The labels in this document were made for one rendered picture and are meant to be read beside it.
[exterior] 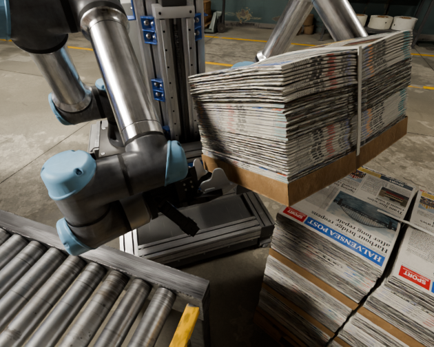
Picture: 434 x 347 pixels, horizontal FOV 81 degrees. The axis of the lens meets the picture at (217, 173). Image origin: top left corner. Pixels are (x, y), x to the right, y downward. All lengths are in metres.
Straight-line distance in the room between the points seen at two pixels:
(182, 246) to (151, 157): 0.99
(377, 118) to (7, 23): 0.72
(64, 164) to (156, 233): 1.10
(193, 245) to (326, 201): 0.79
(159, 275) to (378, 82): 0.62
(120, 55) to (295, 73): 0.32
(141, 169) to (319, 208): 0.54
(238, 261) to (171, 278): 0.98
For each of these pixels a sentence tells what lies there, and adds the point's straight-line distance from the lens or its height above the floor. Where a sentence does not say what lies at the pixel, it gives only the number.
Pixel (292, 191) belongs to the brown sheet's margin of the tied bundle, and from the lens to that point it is 0.43.
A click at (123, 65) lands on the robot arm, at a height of 1.23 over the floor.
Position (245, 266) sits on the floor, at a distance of 1.59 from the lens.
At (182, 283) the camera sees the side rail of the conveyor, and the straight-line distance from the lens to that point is 0.65.
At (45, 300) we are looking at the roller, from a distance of 0.75.
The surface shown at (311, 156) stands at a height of 1.12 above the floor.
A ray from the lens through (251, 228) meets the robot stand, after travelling 1.46.
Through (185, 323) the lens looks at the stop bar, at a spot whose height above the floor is 0.82.
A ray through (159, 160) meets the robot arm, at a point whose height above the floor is 1.12.
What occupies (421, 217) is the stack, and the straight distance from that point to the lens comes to 0.92.
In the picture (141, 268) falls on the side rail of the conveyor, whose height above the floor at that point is 0.80.
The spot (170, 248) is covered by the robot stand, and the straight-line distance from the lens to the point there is 1.41.
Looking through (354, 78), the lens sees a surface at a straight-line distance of 0.52.
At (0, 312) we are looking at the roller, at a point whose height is 0.80.
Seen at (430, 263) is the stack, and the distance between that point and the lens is 0.81.
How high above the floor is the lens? 1.38
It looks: 41 degrees down
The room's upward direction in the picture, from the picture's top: straight up
